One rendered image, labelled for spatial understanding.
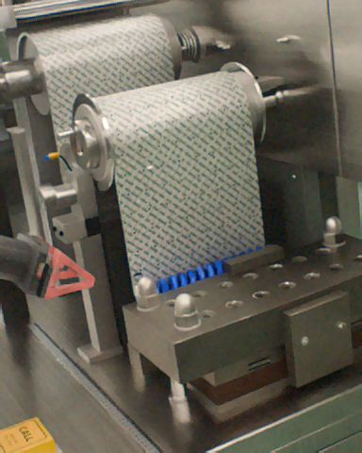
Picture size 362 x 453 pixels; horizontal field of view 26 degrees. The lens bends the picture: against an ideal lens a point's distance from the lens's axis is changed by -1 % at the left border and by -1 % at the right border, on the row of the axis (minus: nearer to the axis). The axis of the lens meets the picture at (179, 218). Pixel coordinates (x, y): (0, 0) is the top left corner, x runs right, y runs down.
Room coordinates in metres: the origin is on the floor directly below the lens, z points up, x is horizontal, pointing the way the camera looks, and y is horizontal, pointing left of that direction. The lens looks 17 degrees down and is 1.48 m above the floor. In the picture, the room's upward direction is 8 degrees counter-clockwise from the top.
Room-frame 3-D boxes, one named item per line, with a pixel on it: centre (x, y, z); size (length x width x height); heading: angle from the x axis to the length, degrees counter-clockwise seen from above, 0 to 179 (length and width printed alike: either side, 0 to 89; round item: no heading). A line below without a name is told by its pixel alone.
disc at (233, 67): (1.28, -0.12, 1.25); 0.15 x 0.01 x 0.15; 26
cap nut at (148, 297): (1.05, 0.06, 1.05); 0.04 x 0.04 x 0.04
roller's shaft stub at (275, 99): (1.30, -0.15, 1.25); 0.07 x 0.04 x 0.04; 116
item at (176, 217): (1.17, -0.02, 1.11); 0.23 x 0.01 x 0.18; 116
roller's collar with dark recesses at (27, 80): (1.39, 0.24, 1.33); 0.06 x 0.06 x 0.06; 26
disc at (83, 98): (1.17, 0.11, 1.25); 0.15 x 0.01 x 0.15; 26
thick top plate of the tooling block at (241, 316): (1.08, -0.12, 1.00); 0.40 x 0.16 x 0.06; 116
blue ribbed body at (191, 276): (1.15, -0.04, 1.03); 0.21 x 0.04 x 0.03; 116
